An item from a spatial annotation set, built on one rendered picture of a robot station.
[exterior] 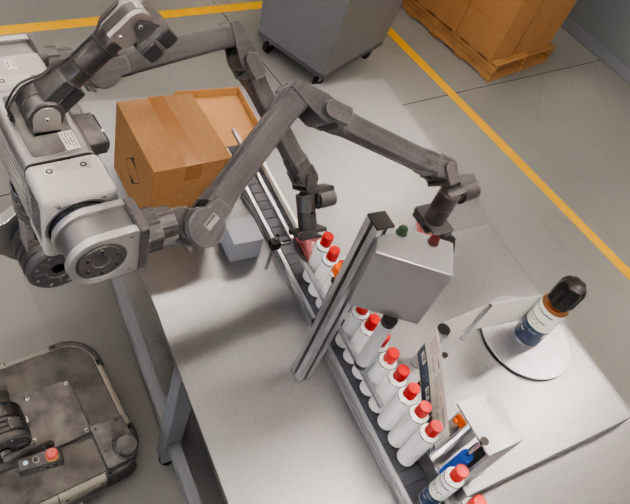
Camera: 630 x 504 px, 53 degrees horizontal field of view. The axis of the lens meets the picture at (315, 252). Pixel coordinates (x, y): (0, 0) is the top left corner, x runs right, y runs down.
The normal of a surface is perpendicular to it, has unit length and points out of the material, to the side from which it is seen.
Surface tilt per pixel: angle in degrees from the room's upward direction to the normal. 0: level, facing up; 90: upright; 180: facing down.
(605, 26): 90
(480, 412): 0
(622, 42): 90
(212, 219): 41
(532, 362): 0
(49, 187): 0
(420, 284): 90
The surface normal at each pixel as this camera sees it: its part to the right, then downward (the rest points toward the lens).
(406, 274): -0.15, 0.73
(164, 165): 0.26, -0.62
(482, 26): -0.75, 0.36
